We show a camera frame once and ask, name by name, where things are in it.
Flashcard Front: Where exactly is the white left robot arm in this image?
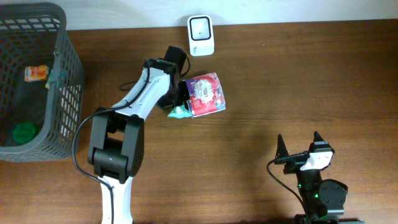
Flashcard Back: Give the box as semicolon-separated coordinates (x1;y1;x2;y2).
88;46;189;223

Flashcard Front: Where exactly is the grey plastic mesh basket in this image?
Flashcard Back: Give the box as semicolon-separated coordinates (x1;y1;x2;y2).
1;2;85;162

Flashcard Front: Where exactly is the teal toilet tissue wipes pack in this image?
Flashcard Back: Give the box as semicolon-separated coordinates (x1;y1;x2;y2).
167;105;192;119

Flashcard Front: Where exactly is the green lid jar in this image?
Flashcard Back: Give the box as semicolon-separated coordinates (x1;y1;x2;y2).
12;122;39;144

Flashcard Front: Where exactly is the red purple tissue pack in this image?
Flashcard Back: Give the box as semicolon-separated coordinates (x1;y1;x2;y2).
185;72;226;118

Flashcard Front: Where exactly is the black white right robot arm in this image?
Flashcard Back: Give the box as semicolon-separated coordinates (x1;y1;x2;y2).
267;132;363;224

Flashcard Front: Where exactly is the orange tissue packet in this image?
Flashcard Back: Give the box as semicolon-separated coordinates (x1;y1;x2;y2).
24;65;50;82

